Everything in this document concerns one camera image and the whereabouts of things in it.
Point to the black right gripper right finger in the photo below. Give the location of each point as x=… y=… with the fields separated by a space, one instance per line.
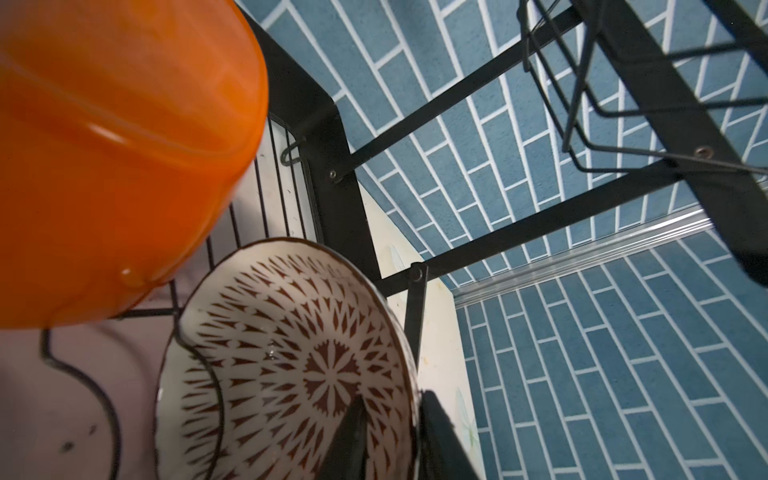
x=441 y=453

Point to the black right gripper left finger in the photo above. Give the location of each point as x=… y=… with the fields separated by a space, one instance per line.
x=347 y=454

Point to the orange plastic bowl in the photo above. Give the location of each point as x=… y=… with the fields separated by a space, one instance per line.
x=126 y=127

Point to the aluminium right corner post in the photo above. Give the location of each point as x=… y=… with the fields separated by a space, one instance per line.
x=686 y=222

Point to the black wire dish rack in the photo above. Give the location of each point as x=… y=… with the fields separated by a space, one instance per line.
x=649 y=365

